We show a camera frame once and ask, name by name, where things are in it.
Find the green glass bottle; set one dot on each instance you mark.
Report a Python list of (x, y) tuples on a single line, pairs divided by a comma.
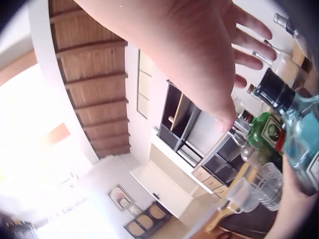
[(259, 132)]

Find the framed wall picture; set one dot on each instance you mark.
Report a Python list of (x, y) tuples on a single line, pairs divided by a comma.
[(121, 198)]

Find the swing-top glass bottle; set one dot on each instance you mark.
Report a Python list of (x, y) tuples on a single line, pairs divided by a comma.
[(240, 135)]

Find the person's right index finger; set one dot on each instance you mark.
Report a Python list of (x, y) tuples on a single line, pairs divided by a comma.
[(240, 81)]

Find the blue glass bottle black cap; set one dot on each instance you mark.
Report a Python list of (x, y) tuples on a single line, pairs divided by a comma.
[(299, 129)]

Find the person's left hand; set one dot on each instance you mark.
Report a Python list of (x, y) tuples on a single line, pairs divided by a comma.
[(296, 189)]

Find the person's right middle finger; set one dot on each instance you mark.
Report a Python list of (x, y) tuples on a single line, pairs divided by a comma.
[(249, 64)]

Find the tall narrow window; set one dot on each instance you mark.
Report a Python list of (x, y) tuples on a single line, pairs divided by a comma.
[(144, 82)]

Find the person's right ring finger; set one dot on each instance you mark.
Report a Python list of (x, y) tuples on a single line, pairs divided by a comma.
[(256, 46)]

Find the person's right hand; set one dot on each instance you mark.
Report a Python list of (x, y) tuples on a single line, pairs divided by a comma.
[(189, 49)]

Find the black cabinet with wicker panels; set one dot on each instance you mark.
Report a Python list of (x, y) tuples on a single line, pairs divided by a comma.
[(147, 220)]

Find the wooden cutting board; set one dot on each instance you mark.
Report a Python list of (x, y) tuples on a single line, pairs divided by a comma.
[(221, 214)]

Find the black open shelf unit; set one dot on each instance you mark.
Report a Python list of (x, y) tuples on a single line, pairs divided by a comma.
[(174, 117)]

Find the cork-stoppered glass bottle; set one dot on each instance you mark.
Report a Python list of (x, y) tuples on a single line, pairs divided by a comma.
[(252, 90)]

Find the person's right thumb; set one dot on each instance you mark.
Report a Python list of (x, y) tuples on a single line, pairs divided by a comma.
[(219, 114)]

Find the person's right little finger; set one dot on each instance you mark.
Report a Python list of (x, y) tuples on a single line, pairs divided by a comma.
[(251, 22)]

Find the grey and wood drawer unit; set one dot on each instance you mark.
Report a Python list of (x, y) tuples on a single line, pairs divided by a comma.
[(219, 164)]

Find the clear plastic measuring cup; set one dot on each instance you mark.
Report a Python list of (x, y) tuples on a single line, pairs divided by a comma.
[(240, 196)]

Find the clear ribbed glass tumbler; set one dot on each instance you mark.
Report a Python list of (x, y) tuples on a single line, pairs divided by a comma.
[(270, 186)]

